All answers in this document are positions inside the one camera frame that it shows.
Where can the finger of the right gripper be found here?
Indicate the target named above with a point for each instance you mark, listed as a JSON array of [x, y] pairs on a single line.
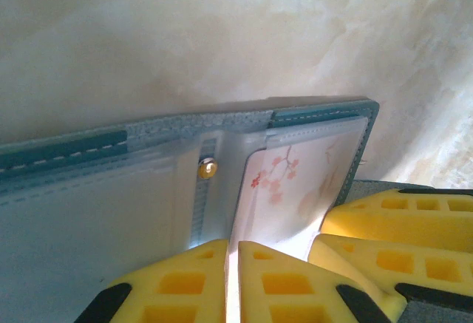
[[406, 264], [406, 216]]

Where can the white cherry blossom card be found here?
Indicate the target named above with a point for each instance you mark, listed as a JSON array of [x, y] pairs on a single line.
[[295, 182]]

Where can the blue leather card holder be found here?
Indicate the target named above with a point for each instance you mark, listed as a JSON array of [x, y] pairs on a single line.
[[74, 145]]

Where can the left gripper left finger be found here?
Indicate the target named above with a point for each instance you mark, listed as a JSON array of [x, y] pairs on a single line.
[[177, 289]]

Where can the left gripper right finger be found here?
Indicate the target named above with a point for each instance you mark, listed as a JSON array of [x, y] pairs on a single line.
[[295, 293]]

